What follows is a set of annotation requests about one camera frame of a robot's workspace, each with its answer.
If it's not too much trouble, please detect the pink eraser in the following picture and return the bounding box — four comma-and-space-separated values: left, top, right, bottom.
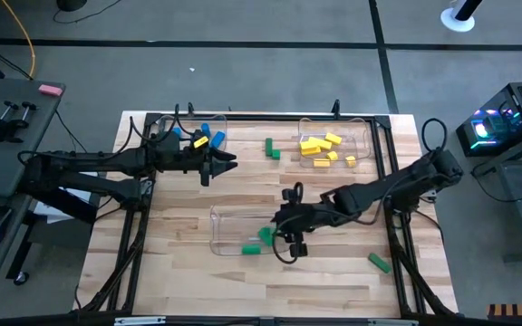
38, 83, 64, 97

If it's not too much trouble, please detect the orange black striped strip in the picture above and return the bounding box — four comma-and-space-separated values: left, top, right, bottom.
486, 302, 522, 321

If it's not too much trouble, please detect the silver metal bracket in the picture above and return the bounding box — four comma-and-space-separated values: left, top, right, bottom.
368, 319, 420, 326
113, 316, 167, 326

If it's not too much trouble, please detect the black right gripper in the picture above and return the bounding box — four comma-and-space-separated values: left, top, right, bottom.
271, 197, 335, 258

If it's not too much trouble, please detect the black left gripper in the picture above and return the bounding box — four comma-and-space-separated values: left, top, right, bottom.
154, 133, 239, 187

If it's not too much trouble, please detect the black clamp stand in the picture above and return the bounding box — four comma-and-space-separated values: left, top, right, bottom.
0, 100, 39, 144

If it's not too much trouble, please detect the long yellow block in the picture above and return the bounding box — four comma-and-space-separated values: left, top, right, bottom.
298, 140, 322, 158
308, 136, 334, 151

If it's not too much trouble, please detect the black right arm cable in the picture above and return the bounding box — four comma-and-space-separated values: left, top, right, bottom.
272, 118, 448, 265

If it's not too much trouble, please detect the black table frame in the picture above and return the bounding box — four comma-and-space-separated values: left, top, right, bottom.
72, 100, 459, 326

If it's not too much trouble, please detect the yellow hanging cable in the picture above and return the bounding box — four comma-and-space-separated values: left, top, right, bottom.
0, 0, 37, 81

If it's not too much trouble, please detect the white round stand base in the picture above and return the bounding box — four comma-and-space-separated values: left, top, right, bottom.
440, 0, 476, 33

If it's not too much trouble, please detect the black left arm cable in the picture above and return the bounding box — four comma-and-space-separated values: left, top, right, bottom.
128, 103, 198, 146

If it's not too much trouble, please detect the white printed paper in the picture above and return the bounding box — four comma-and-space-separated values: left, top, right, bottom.
32, 189, 103, 225

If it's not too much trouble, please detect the black round base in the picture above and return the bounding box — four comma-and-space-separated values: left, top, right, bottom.
55, 0, 88, 13

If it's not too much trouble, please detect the clear plastic bin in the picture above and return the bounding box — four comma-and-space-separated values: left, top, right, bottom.
296, 116, 373, 169
155, 113, 228, 165
208, 204, 289, 257

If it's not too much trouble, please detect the desktop computer with lights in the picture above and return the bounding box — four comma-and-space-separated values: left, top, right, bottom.
455, 81, 522, 158

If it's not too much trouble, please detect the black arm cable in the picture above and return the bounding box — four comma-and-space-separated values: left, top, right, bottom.
272, 118, 448, 265
128, 103, 198, 146

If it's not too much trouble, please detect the blue rectangular block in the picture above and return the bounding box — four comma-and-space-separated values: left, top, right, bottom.
209, 130, 227, 150

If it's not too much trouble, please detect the green rectangular block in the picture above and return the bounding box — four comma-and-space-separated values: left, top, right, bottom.
257, 225, 276, 248

